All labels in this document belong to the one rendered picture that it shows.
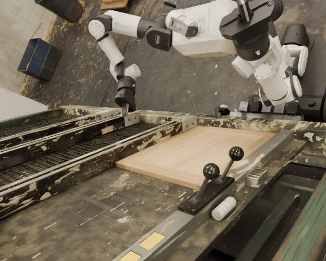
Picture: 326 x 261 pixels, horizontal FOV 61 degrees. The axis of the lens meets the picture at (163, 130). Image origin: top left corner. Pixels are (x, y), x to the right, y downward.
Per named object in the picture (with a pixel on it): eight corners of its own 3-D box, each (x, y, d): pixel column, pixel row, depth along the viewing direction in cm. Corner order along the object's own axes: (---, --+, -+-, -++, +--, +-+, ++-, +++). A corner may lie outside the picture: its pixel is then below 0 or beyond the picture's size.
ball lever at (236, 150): (227, 186, 76) (249, 149, 69) (220, 191, 74) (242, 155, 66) (216, 177, 78) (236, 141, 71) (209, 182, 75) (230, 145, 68)
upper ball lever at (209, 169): (203, 205, 68) (225, 167, 60) (194, 213, 65) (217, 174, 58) (192, 196, 69) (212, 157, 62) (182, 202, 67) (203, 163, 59)
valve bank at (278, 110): (317, 111, 142) (308, 92, 125) (313, 137, 140) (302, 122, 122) (230, 106, 175) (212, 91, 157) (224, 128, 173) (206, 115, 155)
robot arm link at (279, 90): (250, 88, 88) (270, 115, 101) (283, 78, 82) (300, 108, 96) (248, 63, 93) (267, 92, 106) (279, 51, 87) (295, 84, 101)
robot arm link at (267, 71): (249, 60, 76) (266, 86, 85) (273, 35, 74) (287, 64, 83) (235, 52, 80) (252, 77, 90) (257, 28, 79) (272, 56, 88)
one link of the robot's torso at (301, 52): (280, 54, 204) (275, 45, 194) (309, 52, 191) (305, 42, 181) (274, 80, 200) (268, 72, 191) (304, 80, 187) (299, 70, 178)
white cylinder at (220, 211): (222, 222, 66) (237, 207, 71) (221, 212, 65) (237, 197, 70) (211, 219, 67) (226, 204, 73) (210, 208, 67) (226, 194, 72)
